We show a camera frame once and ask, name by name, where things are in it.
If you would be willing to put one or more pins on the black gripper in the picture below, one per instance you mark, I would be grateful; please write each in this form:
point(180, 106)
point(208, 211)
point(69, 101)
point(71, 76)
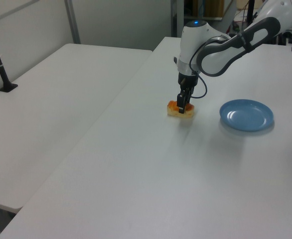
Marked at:
point(187, 81)

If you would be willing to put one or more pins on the bread with orange topping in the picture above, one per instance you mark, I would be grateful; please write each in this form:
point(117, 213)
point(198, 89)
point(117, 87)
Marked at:
point(172, 110)

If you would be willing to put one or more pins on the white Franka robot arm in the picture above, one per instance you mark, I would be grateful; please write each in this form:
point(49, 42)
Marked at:
point(193, 39)

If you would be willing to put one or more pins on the blue plastic plate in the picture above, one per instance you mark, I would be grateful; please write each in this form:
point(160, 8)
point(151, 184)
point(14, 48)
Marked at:
point(245, 115)

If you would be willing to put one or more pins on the cardboard box on shelf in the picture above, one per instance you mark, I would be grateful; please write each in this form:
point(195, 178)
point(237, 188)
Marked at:
point(208, 7)

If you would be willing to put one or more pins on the black tripod pole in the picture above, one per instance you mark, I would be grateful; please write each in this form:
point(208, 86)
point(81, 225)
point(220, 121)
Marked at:
point(251, 11)

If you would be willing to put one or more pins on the dark metal shelf post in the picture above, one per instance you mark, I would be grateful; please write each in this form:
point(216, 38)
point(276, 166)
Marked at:
point(177, 17)

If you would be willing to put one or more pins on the grey metal partition post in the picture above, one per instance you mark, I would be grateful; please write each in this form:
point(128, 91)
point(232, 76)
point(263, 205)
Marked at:
point(72, 22)

